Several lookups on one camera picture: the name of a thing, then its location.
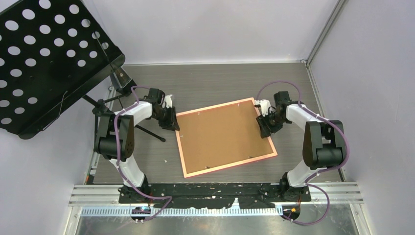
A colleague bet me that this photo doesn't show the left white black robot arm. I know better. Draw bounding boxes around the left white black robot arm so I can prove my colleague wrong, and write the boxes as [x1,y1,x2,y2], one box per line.
[94,88,180,203]

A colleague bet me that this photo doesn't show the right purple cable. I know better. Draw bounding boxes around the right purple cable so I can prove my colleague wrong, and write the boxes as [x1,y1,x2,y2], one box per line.
[256,80,351,227]

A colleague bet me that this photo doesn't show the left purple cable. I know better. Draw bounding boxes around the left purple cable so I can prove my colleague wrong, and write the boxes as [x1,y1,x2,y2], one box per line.
[113,85,173,222]

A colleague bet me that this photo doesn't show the orange wooden picture frame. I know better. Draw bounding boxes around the orange wooden picture frame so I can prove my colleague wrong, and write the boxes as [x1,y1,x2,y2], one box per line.
[175,97,279,179]

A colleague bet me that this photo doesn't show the purple cable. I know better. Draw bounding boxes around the purple cable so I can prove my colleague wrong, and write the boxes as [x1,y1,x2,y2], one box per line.
[113,85,173,222]
[256,80,351,227]

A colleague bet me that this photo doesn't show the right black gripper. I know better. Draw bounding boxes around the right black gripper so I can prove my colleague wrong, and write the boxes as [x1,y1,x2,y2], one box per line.
[256,110,289,139]

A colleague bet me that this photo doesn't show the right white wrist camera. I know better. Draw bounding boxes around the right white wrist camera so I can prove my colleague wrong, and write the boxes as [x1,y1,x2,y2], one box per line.
[254,99,272,117]

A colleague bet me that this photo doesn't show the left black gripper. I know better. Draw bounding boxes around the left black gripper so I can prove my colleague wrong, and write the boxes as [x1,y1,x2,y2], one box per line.
[153,106,180,132]

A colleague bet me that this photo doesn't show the aluminium rail front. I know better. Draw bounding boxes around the aluminium rail front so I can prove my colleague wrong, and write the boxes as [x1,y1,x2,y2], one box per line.
[69,182,364,207]

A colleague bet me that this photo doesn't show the black perforated music stand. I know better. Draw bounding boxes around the black perforated music stand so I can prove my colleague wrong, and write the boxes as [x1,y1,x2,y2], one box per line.
[0,0,166,153]

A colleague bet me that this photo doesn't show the brown backing board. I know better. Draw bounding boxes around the brown backing board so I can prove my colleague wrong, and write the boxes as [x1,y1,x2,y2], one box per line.
[177,99,276,175]

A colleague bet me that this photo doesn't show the black mounting base plate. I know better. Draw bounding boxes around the black mounting base plate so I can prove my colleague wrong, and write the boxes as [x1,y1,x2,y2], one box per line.
[118,183,311,209]

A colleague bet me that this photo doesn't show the aluminium corner profile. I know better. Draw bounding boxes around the aluminium corner profile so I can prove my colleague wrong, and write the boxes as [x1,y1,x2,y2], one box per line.
[301,0,348,68]

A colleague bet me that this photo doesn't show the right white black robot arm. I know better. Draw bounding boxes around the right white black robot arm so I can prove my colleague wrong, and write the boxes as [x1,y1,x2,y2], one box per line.
[254,91,346,201]

